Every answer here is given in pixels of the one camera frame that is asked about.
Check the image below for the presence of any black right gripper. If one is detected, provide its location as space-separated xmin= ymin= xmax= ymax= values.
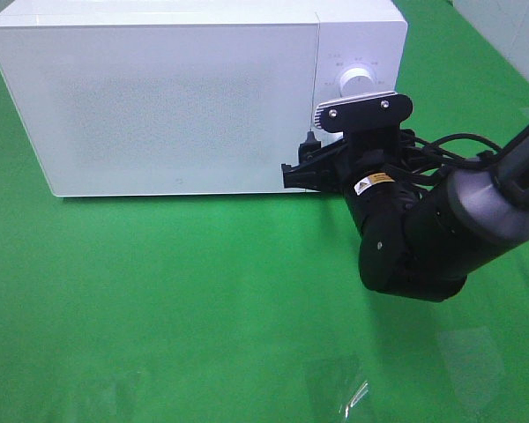
xmin=281 ymin=128 xmax=467 ymax=302

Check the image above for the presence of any white microwave door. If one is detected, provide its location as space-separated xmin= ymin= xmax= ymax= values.
xmin=0 ymin=25 xmax=317 ymax=197

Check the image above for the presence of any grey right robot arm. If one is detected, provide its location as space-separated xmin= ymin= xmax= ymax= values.
xmin=282 ymin=99 xmax=529 ymax=301

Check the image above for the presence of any upper white microwave knob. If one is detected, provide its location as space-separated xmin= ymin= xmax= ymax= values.
xmin=339 ymin=66 xmax=376 ymax=97

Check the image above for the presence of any white microwave oven body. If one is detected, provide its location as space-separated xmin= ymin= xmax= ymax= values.
xmin=0 ymin=0 xmax=409 ymax=197

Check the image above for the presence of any clear tape patch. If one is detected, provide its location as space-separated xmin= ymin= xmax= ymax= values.
xmin=437 ymin=326 xmax=505 ymax=409
xmin=303 ymin=353 xmax=376 ymax=422

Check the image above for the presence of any clear tape patch right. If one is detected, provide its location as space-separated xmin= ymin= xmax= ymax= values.
xmin=437 ymin=326 xmax=505 ymax=409

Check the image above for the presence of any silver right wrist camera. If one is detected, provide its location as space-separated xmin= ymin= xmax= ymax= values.
xmin=313 ymin=91 xmax=414 ymax=133

